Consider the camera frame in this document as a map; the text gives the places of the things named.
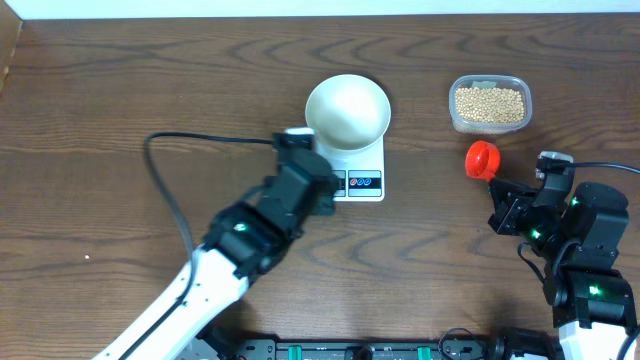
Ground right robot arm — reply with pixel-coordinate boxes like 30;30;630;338
488;178;639;359

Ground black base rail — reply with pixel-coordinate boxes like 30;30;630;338
205;337;554;360

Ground soybeans in container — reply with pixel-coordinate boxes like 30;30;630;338
454;88;525;123

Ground white ceramic bowl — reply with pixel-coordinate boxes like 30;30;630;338
305;74;392;152

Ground red plastic measuring scoop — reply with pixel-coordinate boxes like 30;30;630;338
464;140;501;183

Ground right black cable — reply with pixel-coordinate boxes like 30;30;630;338
539;158;640;176

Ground white digital kitchen scale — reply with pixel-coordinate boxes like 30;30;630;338
314;134;385;202

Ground left black cable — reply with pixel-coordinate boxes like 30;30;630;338
117;131;276;360

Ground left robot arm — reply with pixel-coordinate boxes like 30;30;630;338
98;149;337;359

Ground clear plastic container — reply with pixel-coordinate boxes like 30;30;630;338
448;75;533;135

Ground black cable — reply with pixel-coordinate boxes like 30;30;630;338
117;131;276;360
539;158;640;176

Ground cardboard box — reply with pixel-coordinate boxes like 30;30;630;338
0;0;23;90

